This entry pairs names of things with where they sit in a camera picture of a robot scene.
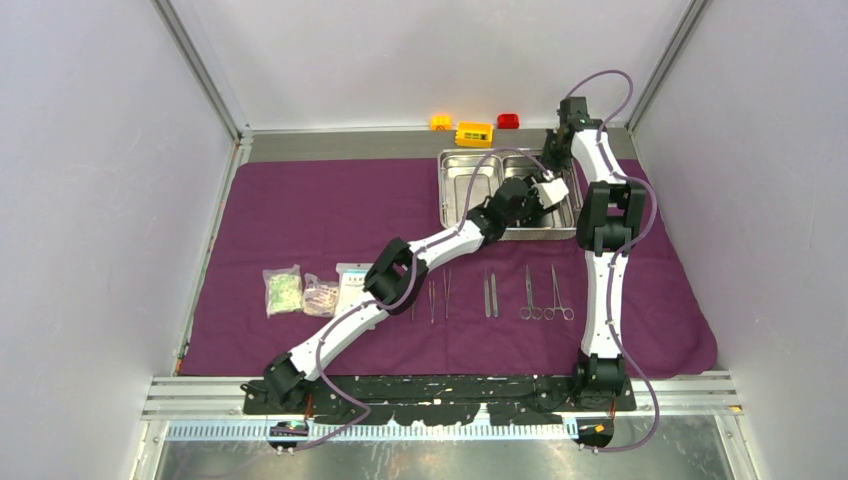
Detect steel instrument tray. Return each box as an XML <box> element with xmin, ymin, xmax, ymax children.
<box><xmin>437</xmin><ymin>148</ymin><xmax>583</xmax><ymax>241</ymax></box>

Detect steel tissue forceps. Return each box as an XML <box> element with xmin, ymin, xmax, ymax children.
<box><xmin>428</xmin><ymin>280</ymin><xmax>437</xmax><ymax>324</ymax></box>

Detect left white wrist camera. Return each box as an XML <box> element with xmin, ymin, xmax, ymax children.
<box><xmin>534</xmin><ymin>177</ymin><xmax>570</xmax><ymax>211</ymax></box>

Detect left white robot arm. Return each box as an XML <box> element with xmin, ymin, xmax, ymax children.
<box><xmin>241</xmin><ymin>171</ymin><xmax>569</xmax><ymax>414</ymax></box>

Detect white sterile pouch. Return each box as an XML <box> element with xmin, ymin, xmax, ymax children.
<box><xmin>334</xmin><ymin>263</ymin><xmax>372</xmax><ymax>316</ymax></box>

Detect green packet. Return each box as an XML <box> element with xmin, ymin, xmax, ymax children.
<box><xmin>262</xmin><ymin>264</ymin><xmax>303</xmax><ymax>317</ymax></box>

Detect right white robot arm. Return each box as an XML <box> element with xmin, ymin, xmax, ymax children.
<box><xmin>541</xmin><ymin>96</ymin><xmax>647</xmax><ymax>411</ymax></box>

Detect red block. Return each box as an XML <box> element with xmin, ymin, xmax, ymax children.
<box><xmin>496</xmin><ymin>113</ymin><xmax>520</xmax><ymax>130</ymax></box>

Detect pink clear packet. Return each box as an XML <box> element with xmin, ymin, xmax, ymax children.
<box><xmin>302</xmin><ymin>273</ymin><xmax>340</xmax><ymax>318</ymax></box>

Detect steel surgical scissors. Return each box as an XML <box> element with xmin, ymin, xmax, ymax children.
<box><xmin>543</xmin><ymin>265</ymin><xmax>575</xmax><ymax>322</ymax></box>
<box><xmin>519</xmin><ymin>265</ymin><xmax>543</xmax><ymax>320</ymax></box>

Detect small orange block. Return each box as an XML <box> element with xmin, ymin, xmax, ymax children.
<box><xmin>429</xmin><ymin>115</ymin><xmax>453</xmax><ymax>131</ymax></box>

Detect orange yellow toy block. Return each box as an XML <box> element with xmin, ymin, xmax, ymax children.
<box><xmin>454</xmin><ymin>121</ymin><xmax>495</xmax><ymax>149</ymax></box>

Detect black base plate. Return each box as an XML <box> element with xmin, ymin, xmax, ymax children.
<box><xmin>241</xmin><ymin>375</ymin><xmax>636</xmax><ymax>426</ymax></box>

